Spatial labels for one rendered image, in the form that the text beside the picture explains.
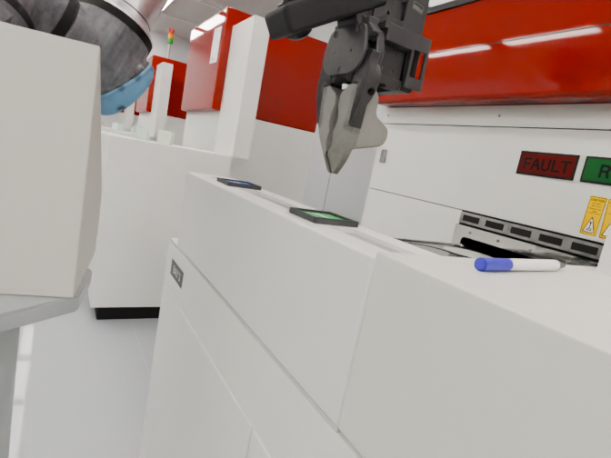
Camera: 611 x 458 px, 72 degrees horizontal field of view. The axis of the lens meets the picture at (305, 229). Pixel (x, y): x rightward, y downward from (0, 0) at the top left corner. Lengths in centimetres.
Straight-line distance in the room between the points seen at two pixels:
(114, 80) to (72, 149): 21
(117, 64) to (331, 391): 54
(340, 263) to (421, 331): 10
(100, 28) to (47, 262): 34
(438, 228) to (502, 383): 88
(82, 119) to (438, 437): 44
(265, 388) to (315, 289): 14
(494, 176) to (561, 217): 18
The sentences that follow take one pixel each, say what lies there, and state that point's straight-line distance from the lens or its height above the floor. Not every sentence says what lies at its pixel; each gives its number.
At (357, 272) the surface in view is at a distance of 33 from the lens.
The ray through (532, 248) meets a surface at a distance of 95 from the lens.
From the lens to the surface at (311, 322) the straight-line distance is 38.
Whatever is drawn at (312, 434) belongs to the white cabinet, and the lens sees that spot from 40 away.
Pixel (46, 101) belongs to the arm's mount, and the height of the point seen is 103.
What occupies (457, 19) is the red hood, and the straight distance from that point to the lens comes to 117.
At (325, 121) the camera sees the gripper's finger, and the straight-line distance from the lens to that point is 46.
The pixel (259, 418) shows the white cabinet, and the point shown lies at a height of 75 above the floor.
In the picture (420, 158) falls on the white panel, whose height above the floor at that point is 108.
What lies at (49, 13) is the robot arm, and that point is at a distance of 68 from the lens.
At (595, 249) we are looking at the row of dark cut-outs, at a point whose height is 96.
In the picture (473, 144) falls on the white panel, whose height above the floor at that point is 113.
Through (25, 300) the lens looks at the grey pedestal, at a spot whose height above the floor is 82.
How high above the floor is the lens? 102
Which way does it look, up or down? 9 degrees down
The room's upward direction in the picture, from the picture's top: 11 degrees clockwise
